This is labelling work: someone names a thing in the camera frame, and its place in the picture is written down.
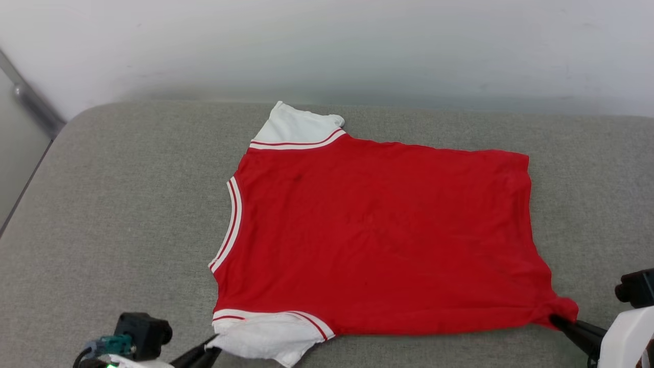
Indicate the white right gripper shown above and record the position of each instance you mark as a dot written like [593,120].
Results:
[626,340]

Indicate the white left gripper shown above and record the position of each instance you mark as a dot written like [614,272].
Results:
[133,364]

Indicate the red and white t-shirt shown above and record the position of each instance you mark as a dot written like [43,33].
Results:
[383,230]

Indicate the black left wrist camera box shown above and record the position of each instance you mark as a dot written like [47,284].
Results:
[143,332]

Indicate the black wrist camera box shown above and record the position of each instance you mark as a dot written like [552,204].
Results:
[143,332]
[637,289]

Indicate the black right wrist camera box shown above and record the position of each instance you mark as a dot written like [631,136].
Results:
[637,289]

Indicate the teal left camera connector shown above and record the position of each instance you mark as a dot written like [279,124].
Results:
[117,345]

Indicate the grey metal wall strip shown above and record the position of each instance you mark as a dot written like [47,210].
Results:
[33,105]

